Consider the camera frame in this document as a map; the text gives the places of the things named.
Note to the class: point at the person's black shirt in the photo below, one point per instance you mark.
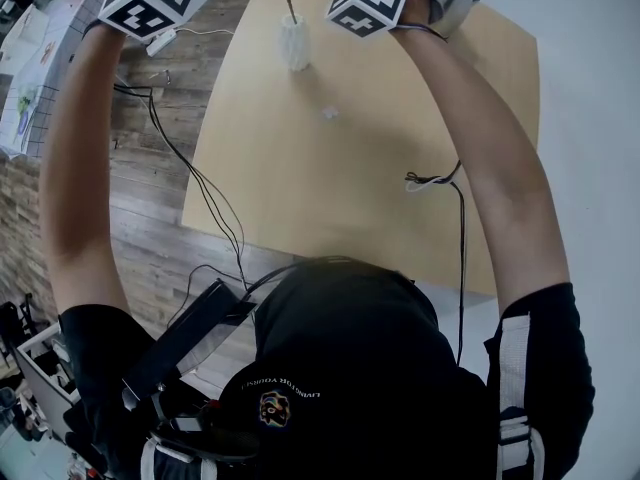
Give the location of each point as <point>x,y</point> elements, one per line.
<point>350,358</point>

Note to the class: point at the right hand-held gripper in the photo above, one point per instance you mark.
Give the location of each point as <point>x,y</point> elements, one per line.
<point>370,3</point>

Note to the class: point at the white power strip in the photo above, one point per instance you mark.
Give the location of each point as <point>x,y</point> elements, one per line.
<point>161,42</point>

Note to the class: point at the person's left forearm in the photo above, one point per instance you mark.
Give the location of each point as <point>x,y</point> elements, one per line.
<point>80,193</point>

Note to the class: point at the white open shelf unit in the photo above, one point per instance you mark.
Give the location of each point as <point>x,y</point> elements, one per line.
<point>42,368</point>

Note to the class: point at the black chest-mounted screen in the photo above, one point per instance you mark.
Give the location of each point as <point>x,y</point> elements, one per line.
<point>185,338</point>

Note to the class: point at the light wooden table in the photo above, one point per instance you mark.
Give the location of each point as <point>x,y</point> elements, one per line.
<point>350,168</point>

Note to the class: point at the small white paper scrap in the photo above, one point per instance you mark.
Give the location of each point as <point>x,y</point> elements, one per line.
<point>329,113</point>

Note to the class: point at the table with checked cloth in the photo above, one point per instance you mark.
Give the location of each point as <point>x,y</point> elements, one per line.
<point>35,73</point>

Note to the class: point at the person's right forearm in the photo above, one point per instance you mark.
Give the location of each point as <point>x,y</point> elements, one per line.
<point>490,168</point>

